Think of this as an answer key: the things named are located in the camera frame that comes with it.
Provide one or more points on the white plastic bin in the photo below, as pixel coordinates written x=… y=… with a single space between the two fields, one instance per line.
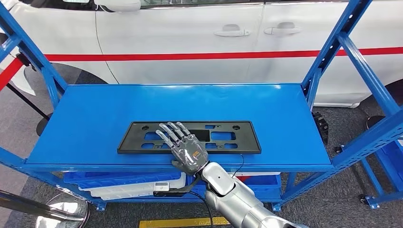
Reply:
x=261 y=173
x=126 y=190

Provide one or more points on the red barrier belt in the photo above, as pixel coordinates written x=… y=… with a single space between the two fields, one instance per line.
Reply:
x=9 y=74

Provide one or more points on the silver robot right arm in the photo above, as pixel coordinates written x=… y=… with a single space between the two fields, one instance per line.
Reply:
x=220 y=179

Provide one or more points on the white car with red stripe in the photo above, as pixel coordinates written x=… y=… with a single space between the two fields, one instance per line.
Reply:
x=189 y=41

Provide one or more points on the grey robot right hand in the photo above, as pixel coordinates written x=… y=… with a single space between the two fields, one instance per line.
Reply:
x=189 y=154

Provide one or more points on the black plastic plate bracket part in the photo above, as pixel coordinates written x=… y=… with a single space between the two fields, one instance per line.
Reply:
x=132 y=141

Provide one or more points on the chrome stanchion post with base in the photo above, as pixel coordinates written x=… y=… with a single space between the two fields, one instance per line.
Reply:
x=63 y=214

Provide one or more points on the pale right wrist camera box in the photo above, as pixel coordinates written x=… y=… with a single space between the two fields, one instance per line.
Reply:
x=162 y=185

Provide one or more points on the yellow floor tape square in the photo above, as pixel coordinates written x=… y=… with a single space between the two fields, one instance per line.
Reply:
x=182 y=222

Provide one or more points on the blue plastic bin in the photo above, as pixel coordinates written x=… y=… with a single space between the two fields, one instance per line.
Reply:
x=119 y=179
x=261 y=185

